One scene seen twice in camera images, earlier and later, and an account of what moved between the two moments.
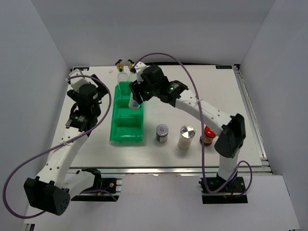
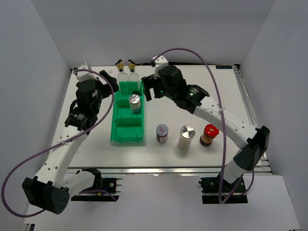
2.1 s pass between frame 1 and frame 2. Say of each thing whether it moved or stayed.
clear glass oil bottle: stayed
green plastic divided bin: stayed
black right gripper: moved
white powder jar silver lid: stayed
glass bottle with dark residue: stayed
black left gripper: moved
